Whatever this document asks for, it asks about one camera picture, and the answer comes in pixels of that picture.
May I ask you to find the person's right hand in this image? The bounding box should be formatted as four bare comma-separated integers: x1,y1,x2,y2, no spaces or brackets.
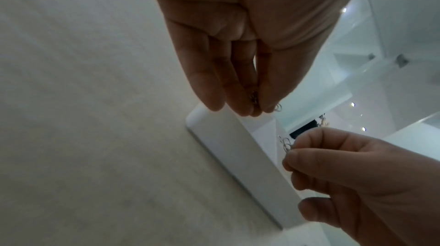
282,127,440,246

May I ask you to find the person's left hand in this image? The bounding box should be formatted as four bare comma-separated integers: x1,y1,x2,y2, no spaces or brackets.
138,0,371,118

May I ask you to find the pile of silver paper clips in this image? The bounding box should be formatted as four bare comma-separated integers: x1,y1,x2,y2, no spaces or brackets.
249,91,284,113

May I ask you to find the single silver paper clip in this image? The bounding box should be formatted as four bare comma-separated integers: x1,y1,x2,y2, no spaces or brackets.
277,135,297,153

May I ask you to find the white compartment organizer tray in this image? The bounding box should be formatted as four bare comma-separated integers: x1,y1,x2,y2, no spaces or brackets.
185,102,325,230

